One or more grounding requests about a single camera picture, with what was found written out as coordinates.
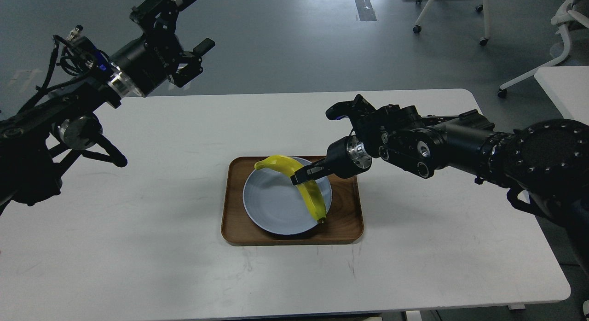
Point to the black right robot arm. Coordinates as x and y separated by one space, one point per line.
544 167

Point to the white side table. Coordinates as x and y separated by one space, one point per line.
568 89

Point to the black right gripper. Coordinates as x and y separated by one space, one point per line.
345 158

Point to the light blue plate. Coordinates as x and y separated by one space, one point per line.
274 204

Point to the grey floor tape strip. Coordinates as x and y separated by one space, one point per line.
366 12

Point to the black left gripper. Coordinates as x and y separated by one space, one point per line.
157 55

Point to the yellow banana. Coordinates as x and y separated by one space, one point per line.
309 190

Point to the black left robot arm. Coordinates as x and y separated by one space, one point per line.
57 125

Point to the brown wooden tray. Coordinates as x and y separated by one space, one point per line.
344 219

